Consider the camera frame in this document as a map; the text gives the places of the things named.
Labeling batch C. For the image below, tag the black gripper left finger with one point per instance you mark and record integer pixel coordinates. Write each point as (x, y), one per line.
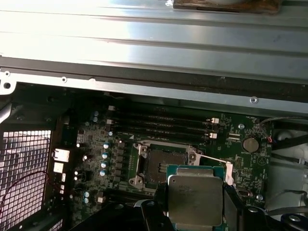
(144, 216)

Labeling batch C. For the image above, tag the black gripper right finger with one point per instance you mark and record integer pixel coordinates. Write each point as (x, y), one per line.
(252, 219)

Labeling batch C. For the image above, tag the silver CPU green board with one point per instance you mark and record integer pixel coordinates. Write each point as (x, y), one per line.
(195, 197)

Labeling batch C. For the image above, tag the black RAM slot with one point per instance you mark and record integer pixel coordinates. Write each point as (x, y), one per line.
(163, 121)
(163, 128)
(163, 134)
(163, 114)
(130, 194)

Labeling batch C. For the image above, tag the CPU socket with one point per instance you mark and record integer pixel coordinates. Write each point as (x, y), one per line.
(156, 166)

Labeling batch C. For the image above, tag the silver coin battery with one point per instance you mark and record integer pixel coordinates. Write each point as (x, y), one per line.
(250, 144)

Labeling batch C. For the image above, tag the green motherboard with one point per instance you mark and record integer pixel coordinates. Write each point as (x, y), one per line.
(228, 144)

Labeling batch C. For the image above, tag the silver rear port connector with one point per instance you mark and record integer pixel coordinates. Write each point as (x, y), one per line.
(61, 154)

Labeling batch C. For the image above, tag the open grey PC case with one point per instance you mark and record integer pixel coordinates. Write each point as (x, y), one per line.
(168, 96)

